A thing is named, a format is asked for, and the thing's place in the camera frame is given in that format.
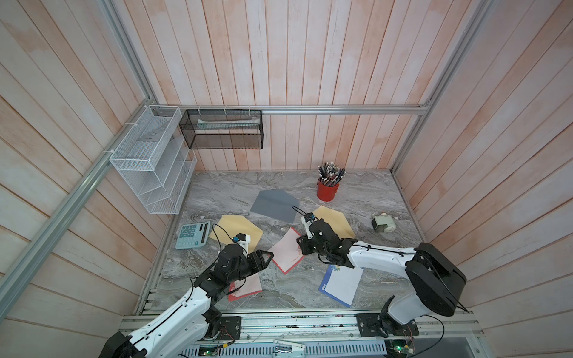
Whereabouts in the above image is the blue bordered letter paper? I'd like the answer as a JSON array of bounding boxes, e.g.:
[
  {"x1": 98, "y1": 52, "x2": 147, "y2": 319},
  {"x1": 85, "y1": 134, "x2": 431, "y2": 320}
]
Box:
[{"x1": 319, "y1": 265, "x2": 363, "y2": 307}]

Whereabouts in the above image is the black mesh wall basket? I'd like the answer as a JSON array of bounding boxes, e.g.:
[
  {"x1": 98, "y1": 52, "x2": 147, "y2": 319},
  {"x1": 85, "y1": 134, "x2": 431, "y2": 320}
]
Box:
[{"x1": 179, "y1": 109, "x2": 264, "y2": 150}]

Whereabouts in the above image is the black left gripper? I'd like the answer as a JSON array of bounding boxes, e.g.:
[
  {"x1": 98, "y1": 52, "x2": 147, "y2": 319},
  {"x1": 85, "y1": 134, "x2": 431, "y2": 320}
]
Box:
[{"x1": 227, "y1": 250, "x2": 275, "y2": 283}]

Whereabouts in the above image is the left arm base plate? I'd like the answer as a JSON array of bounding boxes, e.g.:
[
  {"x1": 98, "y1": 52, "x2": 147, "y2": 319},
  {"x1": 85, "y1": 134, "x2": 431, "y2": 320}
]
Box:
[{"x1": 204, "y1": 316, "x2": 242, "y2": 341}]

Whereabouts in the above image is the grey paper envelope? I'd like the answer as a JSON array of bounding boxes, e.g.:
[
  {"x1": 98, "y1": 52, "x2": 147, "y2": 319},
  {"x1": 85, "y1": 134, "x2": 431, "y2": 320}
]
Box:
[{"x1": 250, "y1": 189, "x2": 300, "y2": 224}]

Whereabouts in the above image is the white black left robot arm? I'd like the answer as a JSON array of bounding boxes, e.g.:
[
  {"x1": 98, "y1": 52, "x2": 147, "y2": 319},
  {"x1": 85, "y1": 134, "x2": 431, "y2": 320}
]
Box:
[{"x1": 99, "y1": 243, "x2": 274, "y2": 357}]

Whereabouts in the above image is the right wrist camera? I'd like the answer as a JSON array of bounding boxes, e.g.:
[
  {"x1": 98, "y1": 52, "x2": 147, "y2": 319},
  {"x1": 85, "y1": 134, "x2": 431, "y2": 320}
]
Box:
[{"x1": 301, "y1": 213, "x2": 316, "y2": 229}]

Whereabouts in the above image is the white wire mesh shelf rack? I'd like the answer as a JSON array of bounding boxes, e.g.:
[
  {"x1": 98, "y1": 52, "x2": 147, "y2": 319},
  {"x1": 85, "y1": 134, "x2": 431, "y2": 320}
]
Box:
[{"x1": 110, "y1": 105, "x2": 197, "y2": 215}]

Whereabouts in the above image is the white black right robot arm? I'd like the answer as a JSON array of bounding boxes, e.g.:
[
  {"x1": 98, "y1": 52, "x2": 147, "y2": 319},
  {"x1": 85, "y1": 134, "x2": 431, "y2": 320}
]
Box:
[{"x1": 297, "y1": 213, "x2": 467, "y2": 325}]

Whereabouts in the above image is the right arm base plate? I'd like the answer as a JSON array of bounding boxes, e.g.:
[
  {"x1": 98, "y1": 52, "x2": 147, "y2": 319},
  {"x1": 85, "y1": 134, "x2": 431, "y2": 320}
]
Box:
[{"x1": 356, "y1": 313, "x2": 419, "y2": 338}]

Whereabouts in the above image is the paper inside black basket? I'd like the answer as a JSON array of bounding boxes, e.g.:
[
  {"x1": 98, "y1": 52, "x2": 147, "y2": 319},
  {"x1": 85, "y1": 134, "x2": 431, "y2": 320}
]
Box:
[{"x1": 196, "y1": 118, "x2": 260, "y2": 130}]

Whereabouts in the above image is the aluminium frame rail front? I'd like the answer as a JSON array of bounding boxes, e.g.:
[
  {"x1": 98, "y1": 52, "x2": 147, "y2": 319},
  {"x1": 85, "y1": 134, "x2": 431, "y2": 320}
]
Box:
[{"x1": 113, "y1": 308, "x2": 484, "y2": 348}]

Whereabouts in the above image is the yellow envelope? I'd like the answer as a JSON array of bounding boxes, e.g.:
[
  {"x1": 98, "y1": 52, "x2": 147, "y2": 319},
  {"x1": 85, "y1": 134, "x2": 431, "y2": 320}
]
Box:
[
  {"x1": 209, "y1": 215, "x2": 263, "y2": 253},
  {"x1": 313, "y1": 206, "x2": 356, "y2": 239}
]

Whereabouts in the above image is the bunch of pencils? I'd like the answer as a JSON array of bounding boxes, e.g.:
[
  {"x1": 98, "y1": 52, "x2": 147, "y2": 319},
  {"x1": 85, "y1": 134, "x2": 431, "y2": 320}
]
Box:
[{"x1": 319, "y1": 162, "x2": 346, "y2": 187}]

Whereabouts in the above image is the teal desk calculator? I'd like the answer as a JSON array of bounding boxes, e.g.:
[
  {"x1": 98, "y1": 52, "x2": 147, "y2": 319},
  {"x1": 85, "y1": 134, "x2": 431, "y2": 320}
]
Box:
[{"x1": 175, "y1": 222, "x2": 211, "y2": 250}]

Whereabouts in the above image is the red pencil cup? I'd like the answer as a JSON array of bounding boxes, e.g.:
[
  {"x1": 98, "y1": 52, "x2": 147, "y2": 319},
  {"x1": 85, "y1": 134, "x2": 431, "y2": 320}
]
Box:
[{"x1": 316, "y1": 180, "x2": 340, "y2": 202}]

